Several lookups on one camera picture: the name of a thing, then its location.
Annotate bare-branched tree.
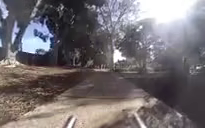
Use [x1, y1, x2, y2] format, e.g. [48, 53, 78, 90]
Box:
[95, 0, 142, 70]

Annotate concrete path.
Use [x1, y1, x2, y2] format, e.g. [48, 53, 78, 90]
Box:
[0, 70, 158, 128]

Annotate group of dark trees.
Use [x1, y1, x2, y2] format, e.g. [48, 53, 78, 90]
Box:
[32, 0, 106, 68]

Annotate robot's own part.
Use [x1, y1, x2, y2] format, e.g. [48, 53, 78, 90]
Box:
[64, 114, 78, 128]
[132, 112, 148, 128]

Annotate dark fence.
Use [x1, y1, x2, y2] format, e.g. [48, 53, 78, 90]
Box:
[0, 44, 59, 67]

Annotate gravel strip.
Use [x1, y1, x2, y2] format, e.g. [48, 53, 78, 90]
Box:
[135, 95, 198, 128]

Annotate bare dirt ground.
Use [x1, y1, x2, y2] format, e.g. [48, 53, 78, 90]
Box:
[0, 62, 92, 128]

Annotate dark hedge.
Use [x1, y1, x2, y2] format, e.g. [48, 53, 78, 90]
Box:
[121, 0, 205, 128]

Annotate large pale-trunked tree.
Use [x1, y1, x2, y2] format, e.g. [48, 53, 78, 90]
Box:
[0, 0, 42, 66]

